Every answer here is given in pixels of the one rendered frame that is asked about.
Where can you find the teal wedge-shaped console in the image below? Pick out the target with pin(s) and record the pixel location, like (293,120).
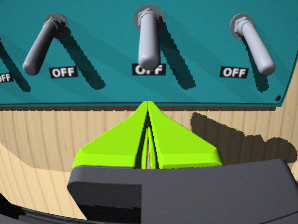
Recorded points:
(98,50)

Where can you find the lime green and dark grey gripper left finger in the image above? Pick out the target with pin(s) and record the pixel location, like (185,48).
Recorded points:
(122,145)

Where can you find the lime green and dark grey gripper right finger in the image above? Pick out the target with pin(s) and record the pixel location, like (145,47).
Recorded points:
(175,146)

